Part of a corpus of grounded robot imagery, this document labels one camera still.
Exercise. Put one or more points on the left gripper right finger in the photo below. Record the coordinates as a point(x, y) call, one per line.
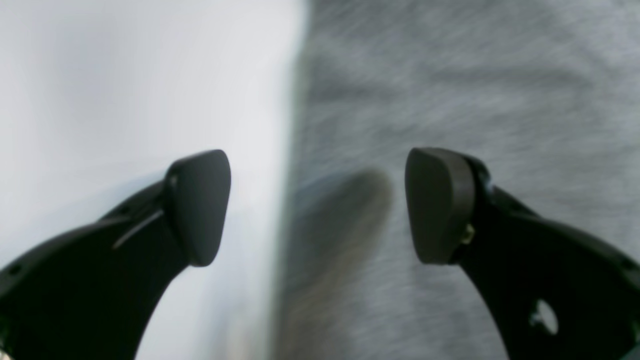
point(553, 291)

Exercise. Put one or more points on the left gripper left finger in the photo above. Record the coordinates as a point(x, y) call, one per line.
point(88, 294)

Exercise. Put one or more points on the dark grey T-shirt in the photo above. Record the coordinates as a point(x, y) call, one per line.
point(545, 92)

